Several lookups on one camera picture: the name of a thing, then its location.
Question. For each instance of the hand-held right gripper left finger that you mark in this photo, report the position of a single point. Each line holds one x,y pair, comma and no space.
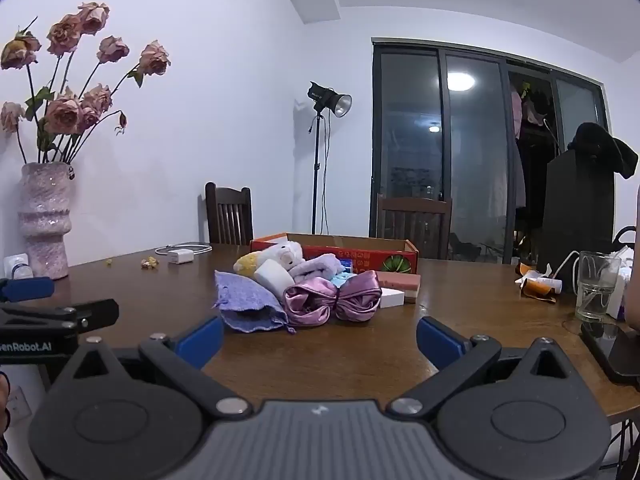
200,341

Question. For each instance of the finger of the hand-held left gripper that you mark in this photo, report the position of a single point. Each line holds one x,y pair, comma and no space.
30,288
75,313

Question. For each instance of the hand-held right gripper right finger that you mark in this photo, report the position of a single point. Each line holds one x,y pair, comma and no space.
440,342

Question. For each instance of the purple towel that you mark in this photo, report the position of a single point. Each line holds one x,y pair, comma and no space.
245,300

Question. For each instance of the white sponge block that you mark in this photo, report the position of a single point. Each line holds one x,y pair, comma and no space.
272,276

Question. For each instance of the orange cardboard box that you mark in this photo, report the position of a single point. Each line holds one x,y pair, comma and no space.
370,252

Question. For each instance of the white and yellow plush toy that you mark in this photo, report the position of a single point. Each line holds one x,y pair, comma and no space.
285,255

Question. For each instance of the pink satin scrunchie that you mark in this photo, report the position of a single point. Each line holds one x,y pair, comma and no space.
320,300

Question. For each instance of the lavender towel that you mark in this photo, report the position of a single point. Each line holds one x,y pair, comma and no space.
320,266

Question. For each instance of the person's left hand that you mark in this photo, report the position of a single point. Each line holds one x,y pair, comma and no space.
3,400

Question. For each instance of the pink textured vase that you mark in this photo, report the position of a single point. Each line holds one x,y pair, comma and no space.
45,225

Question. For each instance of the small white box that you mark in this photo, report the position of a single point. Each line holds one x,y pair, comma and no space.
392,297

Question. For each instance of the pink flat box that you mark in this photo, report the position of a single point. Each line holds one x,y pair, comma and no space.
402,282

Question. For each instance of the white charger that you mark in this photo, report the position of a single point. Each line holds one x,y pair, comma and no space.
180,256

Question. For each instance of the dried petal crumbs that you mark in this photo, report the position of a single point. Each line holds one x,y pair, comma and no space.
149,263

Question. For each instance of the blue packet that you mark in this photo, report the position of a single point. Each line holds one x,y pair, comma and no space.
346,269

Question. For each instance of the dark wooden chair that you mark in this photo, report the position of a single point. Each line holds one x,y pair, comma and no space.
230,217
415,225

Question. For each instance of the clear glass mug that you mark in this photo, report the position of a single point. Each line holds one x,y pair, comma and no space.
597,285

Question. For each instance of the black phone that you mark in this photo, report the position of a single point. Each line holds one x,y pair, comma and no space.
617,352

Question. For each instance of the bunch of dried pink roses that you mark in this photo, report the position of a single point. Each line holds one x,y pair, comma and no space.
70,110

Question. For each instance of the black paper bag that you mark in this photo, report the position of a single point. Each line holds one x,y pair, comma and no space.
575,215

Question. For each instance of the sliding glass door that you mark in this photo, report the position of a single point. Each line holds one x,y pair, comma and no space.
410,150

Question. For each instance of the hanging clothes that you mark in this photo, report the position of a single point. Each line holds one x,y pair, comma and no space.
517,110

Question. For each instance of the black cloth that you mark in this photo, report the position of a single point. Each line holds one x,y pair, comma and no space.
600,145

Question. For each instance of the studio light on stand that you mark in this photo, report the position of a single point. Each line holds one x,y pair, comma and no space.
325,100

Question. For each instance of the white wall socket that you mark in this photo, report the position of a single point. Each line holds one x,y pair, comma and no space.
19,405
15,265

